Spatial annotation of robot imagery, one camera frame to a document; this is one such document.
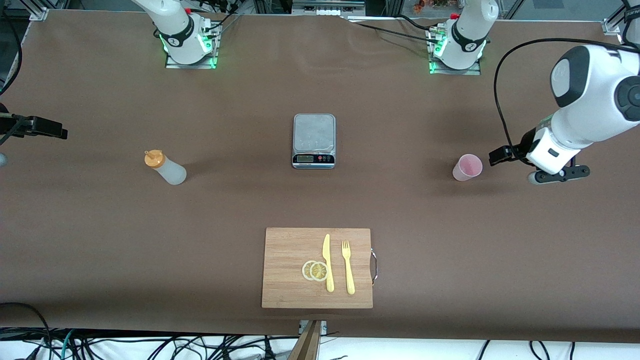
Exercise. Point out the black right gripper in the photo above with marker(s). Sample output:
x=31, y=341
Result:
x=31, y=125

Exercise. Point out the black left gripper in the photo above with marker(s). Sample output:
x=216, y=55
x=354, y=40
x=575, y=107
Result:
x=517, y=149

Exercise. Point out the pink plastic cup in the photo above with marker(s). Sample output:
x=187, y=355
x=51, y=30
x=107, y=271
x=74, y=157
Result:
x=467, y=167

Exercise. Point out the squeeze bottle with orange cap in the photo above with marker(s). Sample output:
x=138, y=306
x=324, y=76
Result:
x=172, y=172

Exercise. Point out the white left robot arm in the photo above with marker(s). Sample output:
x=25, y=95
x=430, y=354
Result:
x=590, y=100

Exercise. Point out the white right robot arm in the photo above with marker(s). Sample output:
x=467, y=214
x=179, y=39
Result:
x=175, y=30

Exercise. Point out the brown table cover mat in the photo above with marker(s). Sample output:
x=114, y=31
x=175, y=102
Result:
x=150, y=250

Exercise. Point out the silver digital kitchen scale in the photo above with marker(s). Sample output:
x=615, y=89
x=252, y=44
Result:
x=314, y=132

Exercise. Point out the yellow plastic fork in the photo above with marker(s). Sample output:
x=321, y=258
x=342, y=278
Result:
x=349, y=275

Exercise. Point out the yellow plastic knife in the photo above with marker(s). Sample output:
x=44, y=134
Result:
x=330, y=282

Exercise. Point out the lemon slice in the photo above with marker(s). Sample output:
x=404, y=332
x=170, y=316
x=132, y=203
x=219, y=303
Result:
x=305, y=270
x=318, y=271

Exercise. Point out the white power strip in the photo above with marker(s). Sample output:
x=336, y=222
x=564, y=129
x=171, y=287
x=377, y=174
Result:
x=330, y=12

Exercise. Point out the wooden cutting board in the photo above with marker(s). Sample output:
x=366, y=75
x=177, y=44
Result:
x=290, y=250

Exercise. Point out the wooden support beam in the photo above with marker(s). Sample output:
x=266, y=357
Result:
x=307, y=345

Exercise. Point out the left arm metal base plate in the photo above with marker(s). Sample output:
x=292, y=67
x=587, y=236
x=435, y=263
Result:
x=470, y=72

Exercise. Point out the aluminium frame corner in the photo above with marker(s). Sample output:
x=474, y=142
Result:
x=611, y=25
x=39, y=14

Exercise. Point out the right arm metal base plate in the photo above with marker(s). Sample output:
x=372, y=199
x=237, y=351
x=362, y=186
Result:
x=192, y=65

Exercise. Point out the small metal bracket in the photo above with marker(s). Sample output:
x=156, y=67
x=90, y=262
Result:
x=324, y=327

